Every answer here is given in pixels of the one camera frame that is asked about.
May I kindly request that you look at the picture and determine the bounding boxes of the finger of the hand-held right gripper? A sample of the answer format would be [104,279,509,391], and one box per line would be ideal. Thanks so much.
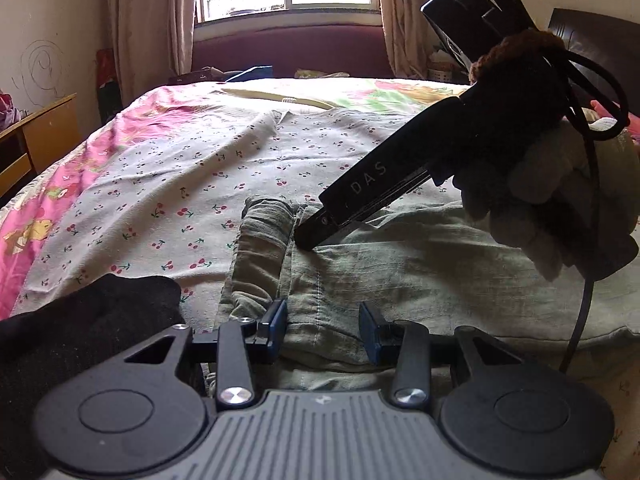
[293,209,365,251]

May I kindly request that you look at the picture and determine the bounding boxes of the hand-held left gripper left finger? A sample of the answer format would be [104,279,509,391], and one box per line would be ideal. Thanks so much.
[125,299,290,407]

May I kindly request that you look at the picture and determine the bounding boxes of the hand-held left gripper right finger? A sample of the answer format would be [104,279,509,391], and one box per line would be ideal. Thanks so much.
[359,301,525,408]

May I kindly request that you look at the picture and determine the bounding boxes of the green pants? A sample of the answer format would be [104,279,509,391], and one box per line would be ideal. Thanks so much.
[220,180,640,376]

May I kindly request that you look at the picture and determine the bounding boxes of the person's right hand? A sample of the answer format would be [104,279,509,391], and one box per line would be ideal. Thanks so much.
[460,119,640,282]

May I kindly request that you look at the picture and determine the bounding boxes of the beige curtain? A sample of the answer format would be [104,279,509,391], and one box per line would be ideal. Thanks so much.
[104,0,198,106]
[376,0,441,79]

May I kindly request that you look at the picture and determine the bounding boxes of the cream cloth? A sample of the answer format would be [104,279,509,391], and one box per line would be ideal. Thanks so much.
[220,87,341,111]

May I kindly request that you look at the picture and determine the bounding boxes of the cherry print bed sheet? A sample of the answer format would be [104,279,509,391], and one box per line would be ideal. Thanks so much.
[10,80,640,411]

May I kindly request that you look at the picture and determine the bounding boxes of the maroon upholstered bench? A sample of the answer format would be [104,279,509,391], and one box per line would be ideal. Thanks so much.
[191,24,396,81]

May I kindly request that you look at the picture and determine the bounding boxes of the brown knitted band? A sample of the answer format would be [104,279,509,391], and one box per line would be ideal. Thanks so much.
[469,29,568,86]

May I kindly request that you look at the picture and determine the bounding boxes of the blue cloth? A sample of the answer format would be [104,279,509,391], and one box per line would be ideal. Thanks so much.
[225,65,273,82]

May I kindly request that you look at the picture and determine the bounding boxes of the dark box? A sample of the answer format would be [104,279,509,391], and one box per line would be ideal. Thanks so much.
[167,67,226,85]

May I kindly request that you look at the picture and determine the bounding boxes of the black cloth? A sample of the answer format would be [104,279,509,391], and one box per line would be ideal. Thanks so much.
[0,275,206,461]

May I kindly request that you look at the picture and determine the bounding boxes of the pink pillow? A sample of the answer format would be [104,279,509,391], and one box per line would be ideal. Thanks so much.
[589,99,640,141]

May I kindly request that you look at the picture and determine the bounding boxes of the dark wooden headboard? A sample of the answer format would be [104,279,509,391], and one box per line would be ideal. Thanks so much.
[547,8,640,111]

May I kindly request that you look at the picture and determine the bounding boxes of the pink floral quilt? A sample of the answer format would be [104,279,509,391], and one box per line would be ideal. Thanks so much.
[0,77,476,321]

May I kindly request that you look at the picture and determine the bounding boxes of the wooden desk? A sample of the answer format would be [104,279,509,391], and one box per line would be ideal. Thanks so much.
[0,92,81,206]

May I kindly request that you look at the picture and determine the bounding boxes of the pink cloth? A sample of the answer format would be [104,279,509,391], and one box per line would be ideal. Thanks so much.
[0,92,26,131]

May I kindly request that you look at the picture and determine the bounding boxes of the black cable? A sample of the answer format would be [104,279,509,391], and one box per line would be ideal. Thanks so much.
[437,0,632,375]

